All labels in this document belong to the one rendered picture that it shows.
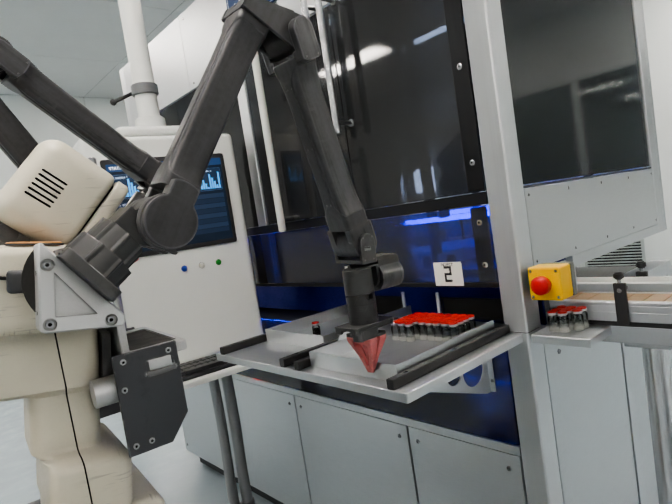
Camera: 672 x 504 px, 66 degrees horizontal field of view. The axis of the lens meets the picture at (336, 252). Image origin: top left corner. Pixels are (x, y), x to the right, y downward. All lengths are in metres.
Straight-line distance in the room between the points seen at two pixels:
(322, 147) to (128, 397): 0.51
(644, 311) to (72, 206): 1.09
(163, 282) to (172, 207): 1.02
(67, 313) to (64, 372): 0.19
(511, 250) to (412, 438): 0.65
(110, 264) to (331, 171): 0.41
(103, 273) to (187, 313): 1.07
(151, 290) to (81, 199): 0.89
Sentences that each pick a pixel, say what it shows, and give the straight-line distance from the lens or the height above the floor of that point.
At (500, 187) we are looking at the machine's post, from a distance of 1.21.
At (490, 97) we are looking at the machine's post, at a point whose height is 1.41.
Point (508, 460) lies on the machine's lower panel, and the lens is 1.41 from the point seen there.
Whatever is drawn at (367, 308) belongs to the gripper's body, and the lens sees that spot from 0.98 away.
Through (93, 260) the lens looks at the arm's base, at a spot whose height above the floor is 1.20.
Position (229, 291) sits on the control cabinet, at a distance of 1.83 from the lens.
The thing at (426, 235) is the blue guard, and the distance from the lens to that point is 1.35.
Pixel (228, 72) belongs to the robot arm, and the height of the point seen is 1.45.
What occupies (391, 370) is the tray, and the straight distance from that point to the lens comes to 1.00.
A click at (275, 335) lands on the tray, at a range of 1.48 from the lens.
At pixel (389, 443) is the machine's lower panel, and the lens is 1.67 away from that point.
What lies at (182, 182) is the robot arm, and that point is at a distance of 0.76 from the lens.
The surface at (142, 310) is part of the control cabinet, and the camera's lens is 1.74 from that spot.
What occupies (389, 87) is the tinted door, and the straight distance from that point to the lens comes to 1.42.
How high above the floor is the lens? 1.21
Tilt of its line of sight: 4 degrees down
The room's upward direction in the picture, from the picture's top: 9 degrees counter-clockwise
